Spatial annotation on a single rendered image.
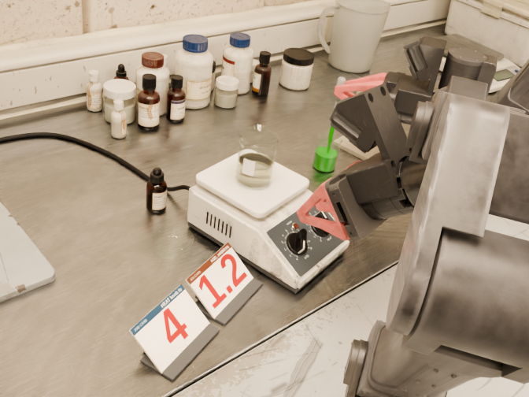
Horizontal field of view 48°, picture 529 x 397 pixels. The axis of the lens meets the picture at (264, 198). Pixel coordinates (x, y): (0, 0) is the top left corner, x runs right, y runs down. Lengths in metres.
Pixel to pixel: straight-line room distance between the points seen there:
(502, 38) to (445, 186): 1.49
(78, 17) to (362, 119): 0.70
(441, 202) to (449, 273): 0.03
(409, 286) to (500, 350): 0.05
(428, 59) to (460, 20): 0.92
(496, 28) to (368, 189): 1.21
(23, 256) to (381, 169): 0.46
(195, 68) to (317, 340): 0.60
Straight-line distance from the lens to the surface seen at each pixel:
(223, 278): 0.76
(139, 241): 0.84
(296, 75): 1.30
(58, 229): 0.87
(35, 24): 1.15
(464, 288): 0.29
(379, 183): 0.60
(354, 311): 0.79
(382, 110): 0.61
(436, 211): 0.29
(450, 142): 0.30
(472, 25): 1.82
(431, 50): 0.92
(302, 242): 0.77
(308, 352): 0.72
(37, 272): 0.79
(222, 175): 0.83
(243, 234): 0.79
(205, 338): 0.71
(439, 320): 0.30
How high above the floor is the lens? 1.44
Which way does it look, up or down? 35 degrees down
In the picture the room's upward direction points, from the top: 9 degrees clockwise
